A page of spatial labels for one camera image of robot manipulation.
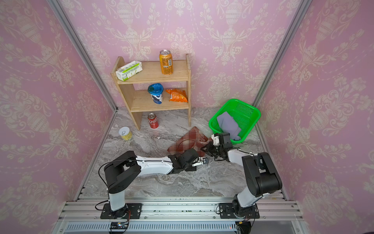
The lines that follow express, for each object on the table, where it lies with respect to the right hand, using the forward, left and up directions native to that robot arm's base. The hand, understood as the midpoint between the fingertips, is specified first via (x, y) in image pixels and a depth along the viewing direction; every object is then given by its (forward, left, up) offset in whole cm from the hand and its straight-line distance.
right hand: (202, 148), depth 91 cm
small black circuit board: (-37, +45, -8) cm, 59 cm away
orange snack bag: (+26, +14, +22) cm, 37 cm away
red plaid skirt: (+10, +5, -4) cm, 11 cm away
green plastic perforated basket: (+29, -37, -4) cm, 48 cm away
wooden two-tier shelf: (+29, +40, +16) cm, 53 cm away
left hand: (-4, +5, -3) cm, 7 cm away
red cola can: (+22, +32, +4) cm, 39 cm away
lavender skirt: (+17, -20, +1) cm, 26 cm away
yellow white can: (+15, +52, +1) cm, 54 cm away
